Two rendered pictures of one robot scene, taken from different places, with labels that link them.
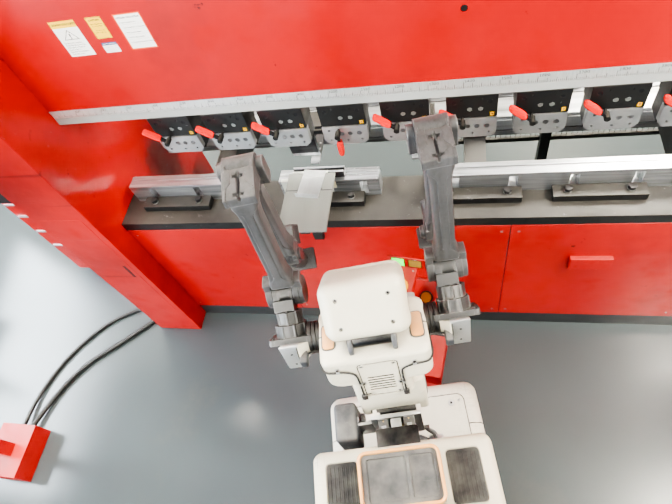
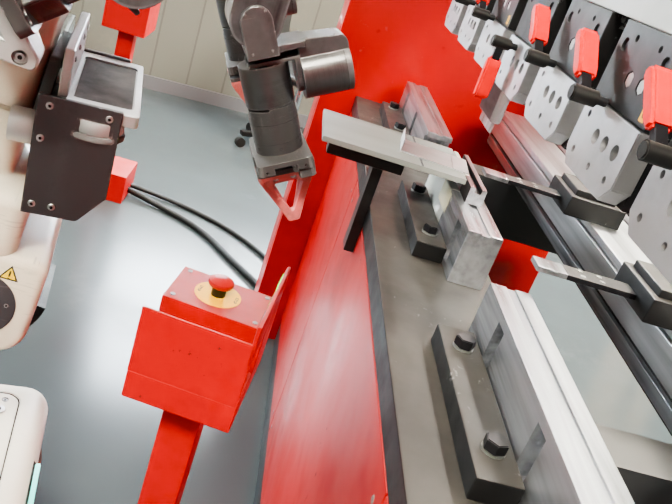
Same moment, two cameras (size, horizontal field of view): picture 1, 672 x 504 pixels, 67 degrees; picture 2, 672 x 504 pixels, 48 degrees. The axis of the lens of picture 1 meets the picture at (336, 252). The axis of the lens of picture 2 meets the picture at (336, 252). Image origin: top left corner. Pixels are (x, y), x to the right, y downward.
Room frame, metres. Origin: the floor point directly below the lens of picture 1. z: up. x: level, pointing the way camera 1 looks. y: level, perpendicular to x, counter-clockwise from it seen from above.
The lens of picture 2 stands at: (0.45, -1.08, 1.36)
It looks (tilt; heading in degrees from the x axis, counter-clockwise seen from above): 24 degrees down; 57
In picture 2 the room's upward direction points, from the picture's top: 20 degrees clockwise
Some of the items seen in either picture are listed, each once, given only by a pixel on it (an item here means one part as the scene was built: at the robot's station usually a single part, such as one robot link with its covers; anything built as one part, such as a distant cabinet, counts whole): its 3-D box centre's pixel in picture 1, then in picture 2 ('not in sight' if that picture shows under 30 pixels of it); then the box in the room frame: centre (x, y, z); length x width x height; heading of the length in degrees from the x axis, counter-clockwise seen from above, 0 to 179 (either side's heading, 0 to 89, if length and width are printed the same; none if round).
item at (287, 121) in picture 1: (287, 120); (519, 27); (1.35, 0.00, 1.26); 0.15 x 0.09 x 0.17; 66
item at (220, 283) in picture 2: not in sight; (219, 288); (0.87, -0.17, 0.79); 0.04 x 0.04 x 0.04
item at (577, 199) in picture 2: (319, 136); (550, 187); (1.49, -0.10, 1.01); 0.26 x 0.12 x 0.05; 156
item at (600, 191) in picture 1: (598, 191); not in sight; (0.87, -0.92, 0.89); 0.30 x 0.05 x 0.03; 66
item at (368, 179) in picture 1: (330, 182); (456, 214); (1.32, -0.08, 0.92); 0.39 x 0.06 x 0.10; 66
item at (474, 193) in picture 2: (319, 172); (466, 177); (1.33, -0.05, 0.98); 0.20 x 0.03 x 0.03; 66
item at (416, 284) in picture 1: (412, 289); (210, 328); (0.85, -0.21, 0.75); 0.20 x 0.16 x 0.18; 57
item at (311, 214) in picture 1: (306, 201); (391, 144); (1.21, 0.03, 1.00); 0.26 x 0.18 x 0.01; 156
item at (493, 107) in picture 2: (303, 146); (494, 101); (1.34, -0.03, 1.13); 0.10 x 0.02 x 0.10; 66
